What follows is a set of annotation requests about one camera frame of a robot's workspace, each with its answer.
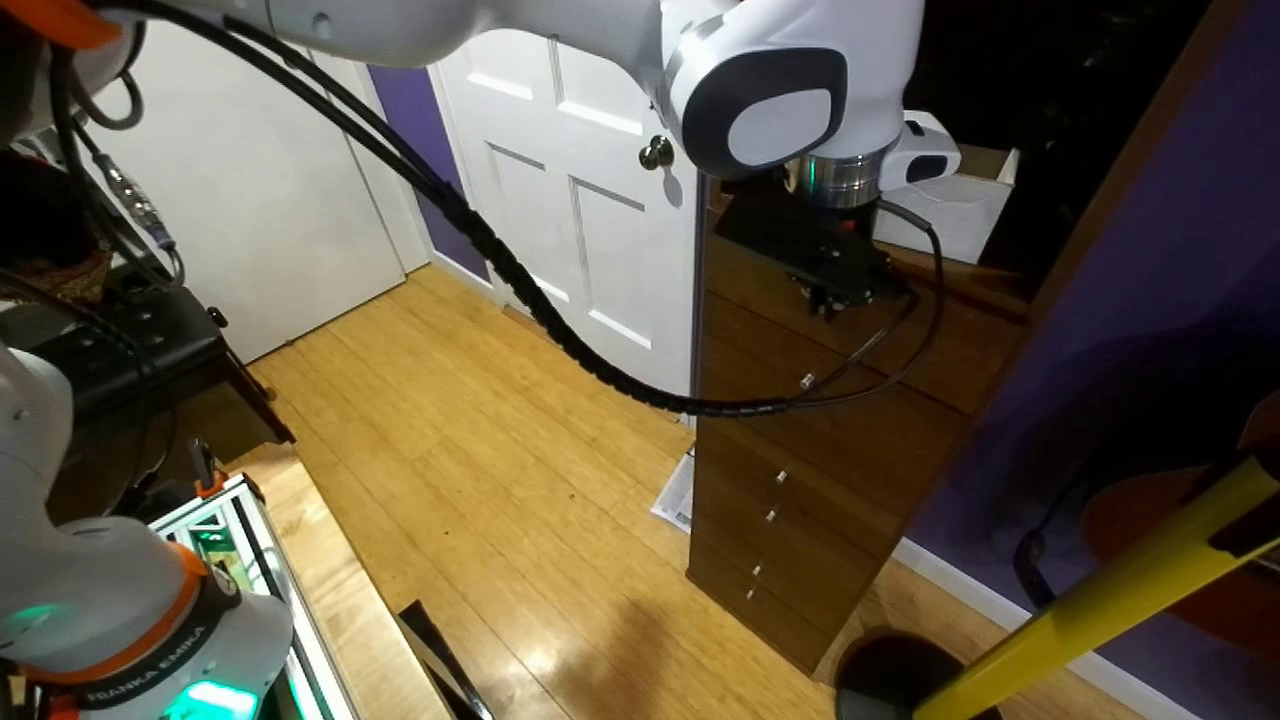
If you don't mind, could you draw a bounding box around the black round pole base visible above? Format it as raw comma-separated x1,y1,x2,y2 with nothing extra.
832,629,974,720

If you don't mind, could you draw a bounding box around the white panel door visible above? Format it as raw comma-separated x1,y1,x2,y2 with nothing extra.
428,24,700,402

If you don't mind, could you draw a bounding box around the plain yellow pole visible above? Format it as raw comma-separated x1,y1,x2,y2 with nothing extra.
947,455,1280,720

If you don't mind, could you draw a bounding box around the black equipment cart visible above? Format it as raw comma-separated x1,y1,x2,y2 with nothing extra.
0,133,300,526

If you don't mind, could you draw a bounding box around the wooden drawer with two knobs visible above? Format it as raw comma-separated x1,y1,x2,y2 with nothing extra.
683,526,899,680
691,198,1038,451
688,398,968,573

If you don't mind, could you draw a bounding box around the black flat bar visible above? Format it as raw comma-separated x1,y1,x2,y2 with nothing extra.
398,596,494,720

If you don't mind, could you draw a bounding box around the metal door knob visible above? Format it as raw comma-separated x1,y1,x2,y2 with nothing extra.
637,133,682,176

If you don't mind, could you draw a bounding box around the small white box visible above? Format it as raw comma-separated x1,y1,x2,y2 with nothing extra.
879,146,1023,274

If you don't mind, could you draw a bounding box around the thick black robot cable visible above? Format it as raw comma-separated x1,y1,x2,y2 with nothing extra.
53,0,951,420

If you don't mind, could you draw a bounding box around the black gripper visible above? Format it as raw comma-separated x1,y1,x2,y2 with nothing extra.
766,198,916,311

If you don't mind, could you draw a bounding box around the brown wooden dresser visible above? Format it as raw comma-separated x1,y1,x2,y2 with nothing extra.
683,0,1265,680

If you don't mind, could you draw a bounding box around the green circuit board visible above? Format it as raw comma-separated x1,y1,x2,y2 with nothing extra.
177,512,253,593

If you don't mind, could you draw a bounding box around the aluminium frame rail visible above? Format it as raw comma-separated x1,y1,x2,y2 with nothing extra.
152,471,368,720

